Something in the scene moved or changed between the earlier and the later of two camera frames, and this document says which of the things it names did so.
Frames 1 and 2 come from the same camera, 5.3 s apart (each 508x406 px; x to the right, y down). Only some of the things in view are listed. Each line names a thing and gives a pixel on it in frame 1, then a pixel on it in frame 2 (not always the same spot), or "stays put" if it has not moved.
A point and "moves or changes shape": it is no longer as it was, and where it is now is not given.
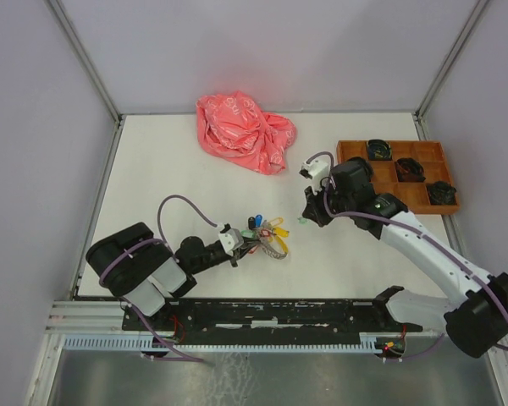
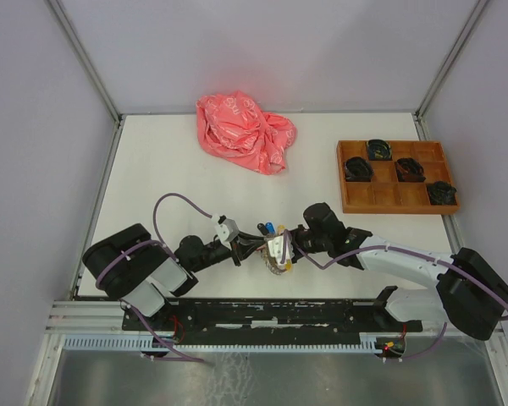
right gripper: [312, 211] -> [295, 255]
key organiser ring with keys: [265, 233] moves or changes shape
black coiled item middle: [409, 170] stays put
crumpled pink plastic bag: [231, 126] stays put
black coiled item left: [360, 161] stays put
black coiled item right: [441, 194] stays put
